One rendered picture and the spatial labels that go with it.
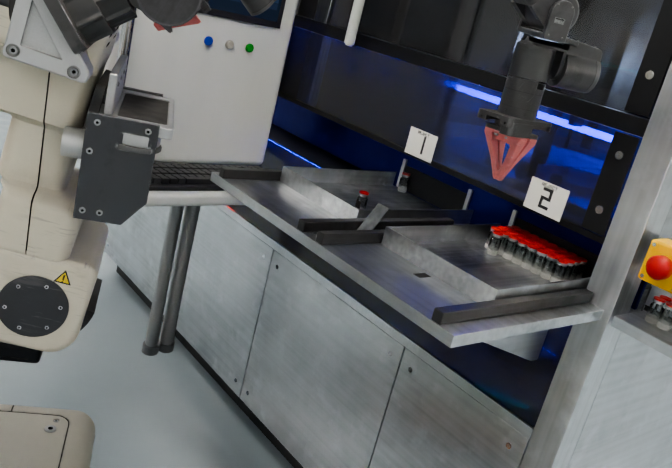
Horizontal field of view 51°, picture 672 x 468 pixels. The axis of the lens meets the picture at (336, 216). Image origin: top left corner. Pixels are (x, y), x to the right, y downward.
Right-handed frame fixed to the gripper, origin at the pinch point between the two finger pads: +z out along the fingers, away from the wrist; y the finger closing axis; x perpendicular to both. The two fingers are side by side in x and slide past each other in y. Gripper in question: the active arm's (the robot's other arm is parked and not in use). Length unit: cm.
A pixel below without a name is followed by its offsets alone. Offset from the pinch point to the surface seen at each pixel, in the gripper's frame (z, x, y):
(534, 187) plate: 5.4, 11.1, 26.8
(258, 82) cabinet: 4, 91, 14
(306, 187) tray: 17.6, 45.7, 0.4
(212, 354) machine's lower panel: 93, 105, 25
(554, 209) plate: 7.9, 5.7, 26.8
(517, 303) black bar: 18.8, -7.0, 4.5
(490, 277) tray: 20.3, 4.9, 12.7
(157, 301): 71, 102, 1
